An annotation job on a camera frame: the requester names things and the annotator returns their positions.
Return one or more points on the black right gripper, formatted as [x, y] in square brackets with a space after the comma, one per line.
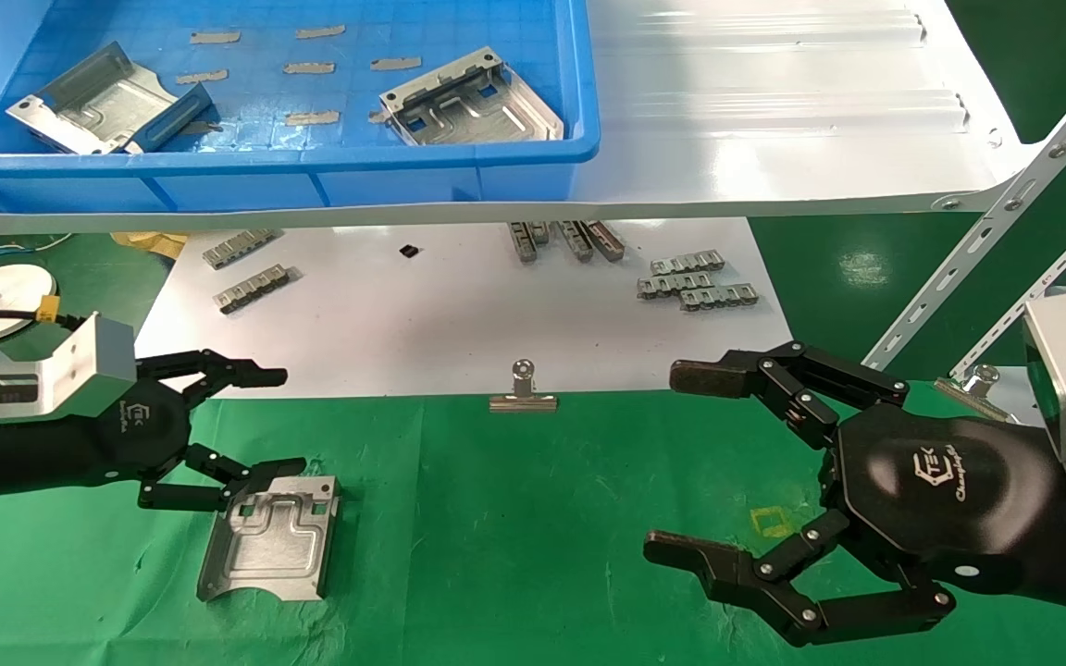
[940, 490]

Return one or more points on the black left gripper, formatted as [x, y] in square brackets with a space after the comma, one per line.
[154, 430]

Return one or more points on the bent sheet metal part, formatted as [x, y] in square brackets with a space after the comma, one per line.
[98, 102]
[477, 106]
[269, 541]

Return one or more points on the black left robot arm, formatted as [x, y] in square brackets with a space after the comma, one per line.
[24, 458]

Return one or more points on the yellow crumpled bag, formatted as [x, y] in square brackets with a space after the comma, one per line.
[152, 243]

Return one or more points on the silver binder clip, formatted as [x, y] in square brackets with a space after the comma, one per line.
[973, 388]
[524, 400]

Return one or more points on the green table cloth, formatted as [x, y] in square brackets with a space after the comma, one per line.
[542, 536]

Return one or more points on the white board sheet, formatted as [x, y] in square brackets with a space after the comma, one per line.
[450, 314]

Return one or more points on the small black chip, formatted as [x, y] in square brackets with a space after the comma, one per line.
[410, 251]

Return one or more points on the blue plastic bin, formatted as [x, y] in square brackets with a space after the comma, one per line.
[265, 176]

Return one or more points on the grey tape strip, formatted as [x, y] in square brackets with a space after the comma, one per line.
[201, 77]
[312, 118]
[320, 32]
[395, 64]
[215, 38]
[309, 68]
[206, 127]
[377, 117]

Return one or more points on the white slotted angle bar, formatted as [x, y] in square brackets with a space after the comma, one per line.
[986, 222]
[1042, 282]

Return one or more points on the white metal shelf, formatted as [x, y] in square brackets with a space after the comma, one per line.
[774, 139]

